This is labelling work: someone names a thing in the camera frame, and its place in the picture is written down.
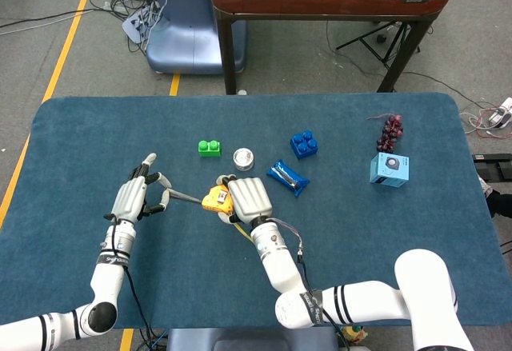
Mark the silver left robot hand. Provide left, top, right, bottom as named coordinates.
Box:
left=104, top=152, right=173, bottom=224

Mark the black tripod stand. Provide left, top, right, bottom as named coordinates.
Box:
left=335, top=21, right=422, bottom=70

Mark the yellow green small object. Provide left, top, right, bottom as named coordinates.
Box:
left=339, top=325, right=369, bottom=344

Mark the yellow tape measure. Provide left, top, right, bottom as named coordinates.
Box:
left=167, top=185, right=255, bottom=245

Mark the green toy brick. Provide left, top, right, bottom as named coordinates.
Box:
left=198, top=139, right=223, bottom=158

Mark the blue toy brick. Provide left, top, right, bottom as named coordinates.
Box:
left=290, top=129, right=320, bottom=161

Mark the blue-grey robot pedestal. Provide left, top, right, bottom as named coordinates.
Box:
left=146, top=0, right=247, bottom=75

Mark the brown mahjong table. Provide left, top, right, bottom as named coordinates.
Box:
left=210, top=0, right=453, bottom=95

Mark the blue-grey robot torso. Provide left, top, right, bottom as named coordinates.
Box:
left=166, top=328, right=341, bottom=351

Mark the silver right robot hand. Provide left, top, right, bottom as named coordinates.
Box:
left=215, top=174, right=274, bottom=226

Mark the thin floor cables tangle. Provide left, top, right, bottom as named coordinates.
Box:
left=459, top=101, right=512, bottom=140

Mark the white power strip box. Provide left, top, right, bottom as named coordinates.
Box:
left=122, top=5, right=159, bottom=44

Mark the black foot pedal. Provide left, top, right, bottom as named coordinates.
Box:
left=472, top=153, right=512, bottom=186

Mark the blue table cloth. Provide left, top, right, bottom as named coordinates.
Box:
left=0, top=92, right=509, bottom=330

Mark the blue snack packet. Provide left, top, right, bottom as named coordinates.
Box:
left=266, top=159, right=311, bottom=198

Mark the white power strip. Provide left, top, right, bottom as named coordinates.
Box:
left=487, top=97, right=512, bottom=130

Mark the purple grape bunch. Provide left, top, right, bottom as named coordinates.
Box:
left=366, top=114, right=404, bottom=154

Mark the light blue cardboard box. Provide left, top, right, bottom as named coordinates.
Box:
left=369, top=151, right=410, bottom=187

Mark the small silver tin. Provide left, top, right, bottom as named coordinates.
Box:
left=233, top=147, right=255, bottom=172

